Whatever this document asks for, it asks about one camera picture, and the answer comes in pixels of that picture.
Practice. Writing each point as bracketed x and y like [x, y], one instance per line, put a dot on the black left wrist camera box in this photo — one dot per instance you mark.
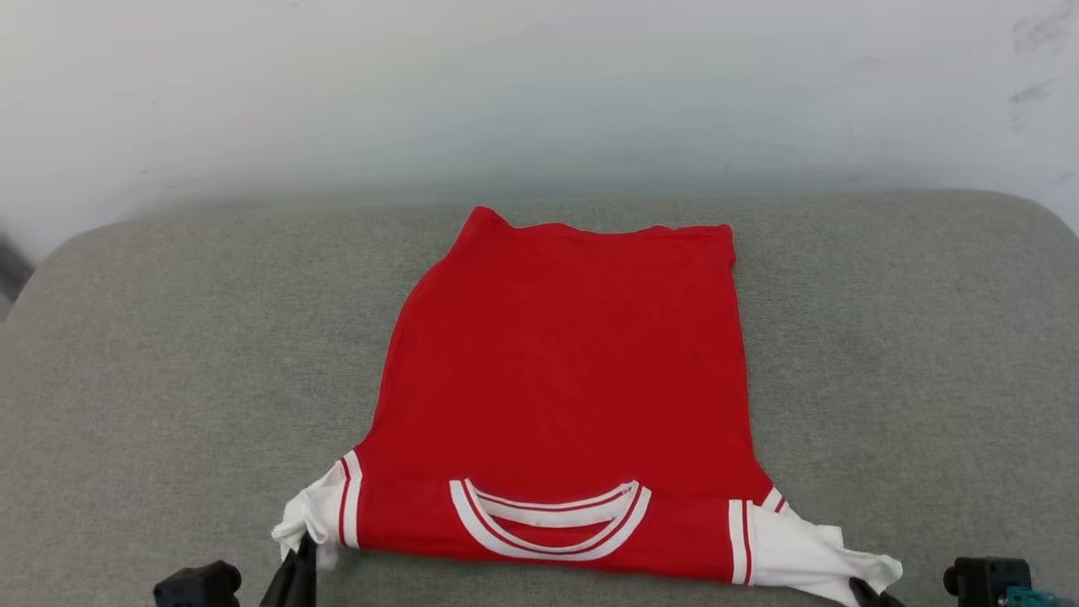
[198, 586]

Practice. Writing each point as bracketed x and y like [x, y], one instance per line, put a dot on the grey metal rail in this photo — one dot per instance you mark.
[13, 270]

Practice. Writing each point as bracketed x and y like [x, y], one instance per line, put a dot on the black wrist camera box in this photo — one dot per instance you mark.
[982, 582]
[198, 586]

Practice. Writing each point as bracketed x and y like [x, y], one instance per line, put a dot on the grey fabric sofa seat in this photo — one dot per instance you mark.
[169, 379]

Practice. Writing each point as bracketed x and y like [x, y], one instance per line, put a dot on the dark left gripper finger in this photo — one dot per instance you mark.
[295, 586]

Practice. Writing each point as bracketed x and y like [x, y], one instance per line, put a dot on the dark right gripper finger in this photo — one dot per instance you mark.
[872, 597]

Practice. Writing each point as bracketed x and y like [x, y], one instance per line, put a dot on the teal right camera connector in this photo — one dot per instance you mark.
[1033, 598]

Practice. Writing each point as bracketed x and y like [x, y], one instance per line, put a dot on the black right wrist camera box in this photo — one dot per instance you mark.
[982, 582]

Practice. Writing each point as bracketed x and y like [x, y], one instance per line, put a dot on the red white-trimmed t-shirt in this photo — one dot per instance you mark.
[573, 362]

